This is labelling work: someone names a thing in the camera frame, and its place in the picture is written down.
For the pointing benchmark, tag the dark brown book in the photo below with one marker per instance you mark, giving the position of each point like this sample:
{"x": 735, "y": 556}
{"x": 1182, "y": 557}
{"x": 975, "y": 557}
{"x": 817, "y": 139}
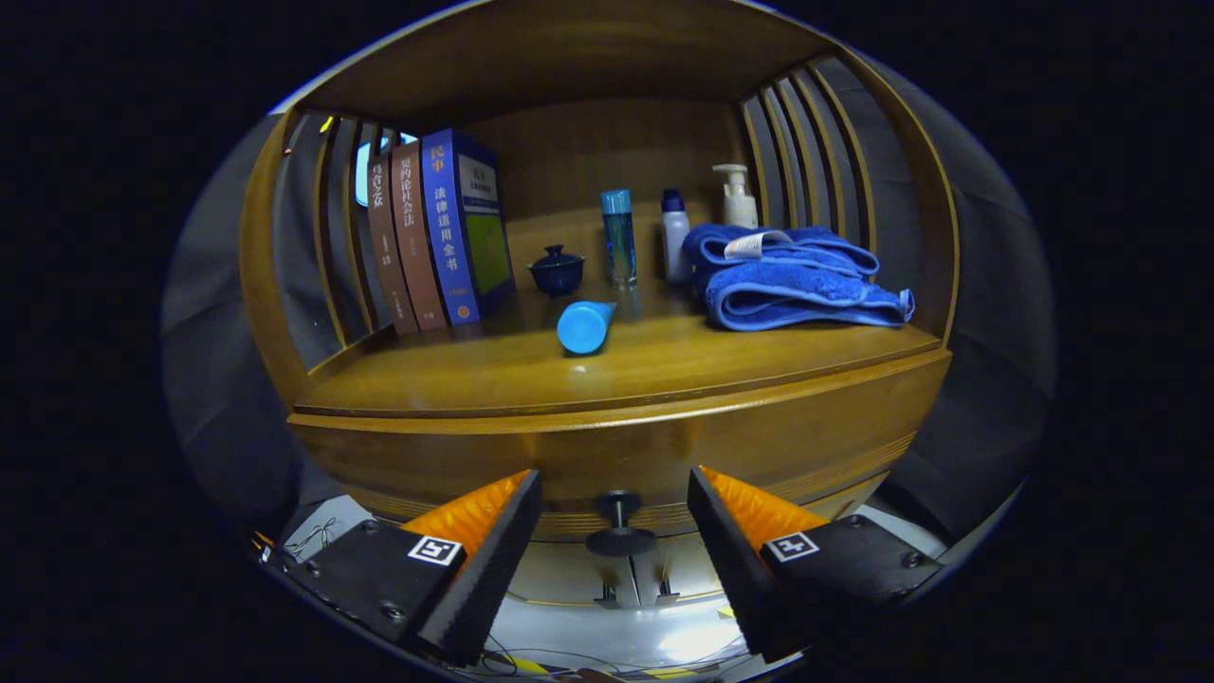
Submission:
{"x": 387, "y": 247}

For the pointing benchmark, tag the folded blue towel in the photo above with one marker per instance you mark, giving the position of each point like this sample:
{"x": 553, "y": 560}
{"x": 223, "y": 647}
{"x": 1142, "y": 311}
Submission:
{"x": 787, "y": 289}

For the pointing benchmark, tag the wooden cabinet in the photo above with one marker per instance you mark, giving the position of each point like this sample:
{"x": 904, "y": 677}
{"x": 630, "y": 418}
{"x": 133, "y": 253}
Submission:
{"x": 607, "y": 142}

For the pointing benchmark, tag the clear bottle with blue cap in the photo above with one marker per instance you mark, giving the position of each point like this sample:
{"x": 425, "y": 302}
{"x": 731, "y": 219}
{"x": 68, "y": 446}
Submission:
{"x": 618, "y": 242}

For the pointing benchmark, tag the thick blue book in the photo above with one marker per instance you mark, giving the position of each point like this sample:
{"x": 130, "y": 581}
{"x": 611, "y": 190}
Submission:
{"x": 446, "y": 228}

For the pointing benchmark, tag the blue lidded teacup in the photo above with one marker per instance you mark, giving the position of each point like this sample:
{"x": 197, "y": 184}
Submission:
{"x": 557, "y": 273}

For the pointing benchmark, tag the white bottle dark blue cap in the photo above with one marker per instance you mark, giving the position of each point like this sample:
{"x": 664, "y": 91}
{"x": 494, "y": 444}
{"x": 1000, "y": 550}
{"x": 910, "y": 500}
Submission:
{"x": 674, "y": 242}

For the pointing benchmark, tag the blue squeeze tube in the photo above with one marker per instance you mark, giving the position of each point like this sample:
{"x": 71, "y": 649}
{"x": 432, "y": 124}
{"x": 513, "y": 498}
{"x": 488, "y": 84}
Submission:
{"x": 583, "y": 325}

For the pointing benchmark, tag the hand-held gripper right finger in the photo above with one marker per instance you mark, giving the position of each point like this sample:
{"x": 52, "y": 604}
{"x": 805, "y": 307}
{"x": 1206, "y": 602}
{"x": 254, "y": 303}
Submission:
{"x": 735, "y": 569}

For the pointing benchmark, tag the wooden countertop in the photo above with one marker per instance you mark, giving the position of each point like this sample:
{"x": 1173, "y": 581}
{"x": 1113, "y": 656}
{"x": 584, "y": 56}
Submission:
{"x": 531, "y": 370}

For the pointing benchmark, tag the wooden drawer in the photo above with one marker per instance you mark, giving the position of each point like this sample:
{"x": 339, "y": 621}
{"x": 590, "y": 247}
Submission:
{"x": 616, "y": 455}

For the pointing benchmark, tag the black drawer knob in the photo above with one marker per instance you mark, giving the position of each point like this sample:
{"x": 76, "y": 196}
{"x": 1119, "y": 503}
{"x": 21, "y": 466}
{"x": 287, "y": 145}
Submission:
{"x": 618, "y": 541}

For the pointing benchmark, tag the white pump bottle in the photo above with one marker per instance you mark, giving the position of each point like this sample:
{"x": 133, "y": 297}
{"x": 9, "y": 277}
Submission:
{"x": 740, "y": 207}

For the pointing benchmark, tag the reddish brown book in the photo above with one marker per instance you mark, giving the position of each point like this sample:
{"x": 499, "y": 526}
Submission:
{"x": 417, "y": 237}

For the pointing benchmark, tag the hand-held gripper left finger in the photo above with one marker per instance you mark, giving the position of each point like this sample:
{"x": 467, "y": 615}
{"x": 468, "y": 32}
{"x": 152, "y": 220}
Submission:
{"x": 488, "y": 569}

